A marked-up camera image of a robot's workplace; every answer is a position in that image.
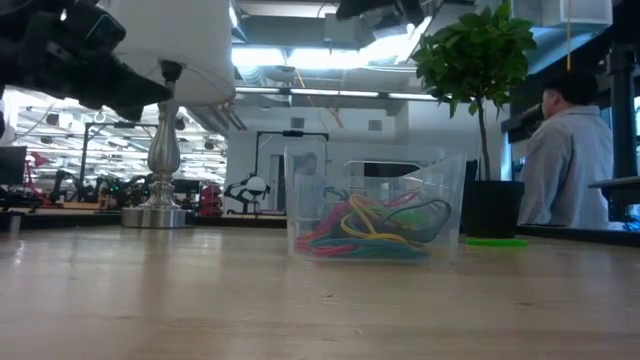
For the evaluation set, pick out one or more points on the teal rubber band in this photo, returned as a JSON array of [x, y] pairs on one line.
[[380, 252]]

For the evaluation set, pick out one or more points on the clear plastic bin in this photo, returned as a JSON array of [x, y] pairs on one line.
[[305, 210]]

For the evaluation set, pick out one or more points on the blue rubber band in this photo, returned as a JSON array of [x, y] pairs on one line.
[[335, 190]]

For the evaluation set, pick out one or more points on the black post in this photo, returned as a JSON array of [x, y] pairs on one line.
[[625, 125]]

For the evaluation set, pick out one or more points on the background robot arms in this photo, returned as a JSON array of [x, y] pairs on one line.
[[107, 187]]

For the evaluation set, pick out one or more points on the black rubber band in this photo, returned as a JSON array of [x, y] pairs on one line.
[[449, 212]]

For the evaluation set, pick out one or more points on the colourful rubber bands bundle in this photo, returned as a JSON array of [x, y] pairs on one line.
[[327, 222]]

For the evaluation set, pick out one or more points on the table lamp white shade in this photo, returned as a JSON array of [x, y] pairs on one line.
[[162, 155]]

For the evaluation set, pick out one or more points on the white ball robot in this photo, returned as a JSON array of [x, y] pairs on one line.
[[256, 185]]

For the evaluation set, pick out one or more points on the black aluminium frame rail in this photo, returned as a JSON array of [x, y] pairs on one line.
[[225, 221], [575, 235]]

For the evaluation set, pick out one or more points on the ceiling light strip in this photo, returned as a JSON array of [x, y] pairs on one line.
[[310, 92]]

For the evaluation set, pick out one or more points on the person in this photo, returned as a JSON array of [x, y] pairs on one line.
[[307, 162], [565, 165]]

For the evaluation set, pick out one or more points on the red rubber band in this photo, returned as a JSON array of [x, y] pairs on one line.
[[407, 200]]

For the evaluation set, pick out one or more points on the black camera stand frame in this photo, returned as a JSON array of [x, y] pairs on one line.
[[115, 124], [292, 133]]

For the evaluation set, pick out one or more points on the black desk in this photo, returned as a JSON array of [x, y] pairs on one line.
[[620, 185]]

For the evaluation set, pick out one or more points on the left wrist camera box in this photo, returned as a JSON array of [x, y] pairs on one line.
[[102, 32]]

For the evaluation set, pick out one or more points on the coloured rubber bands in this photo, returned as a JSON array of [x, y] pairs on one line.
[[355, 198]]

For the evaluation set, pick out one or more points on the red machine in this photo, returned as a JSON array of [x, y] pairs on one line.
[[211, 200]]

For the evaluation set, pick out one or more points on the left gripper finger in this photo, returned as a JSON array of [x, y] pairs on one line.
[[130, 87], [127, 113]]

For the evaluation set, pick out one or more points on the green potted plant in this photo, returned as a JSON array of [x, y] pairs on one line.
[[492, 210]]

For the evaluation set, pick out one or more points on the red desk lamp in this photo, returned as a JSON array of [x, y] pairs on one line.
[[37, 160]]

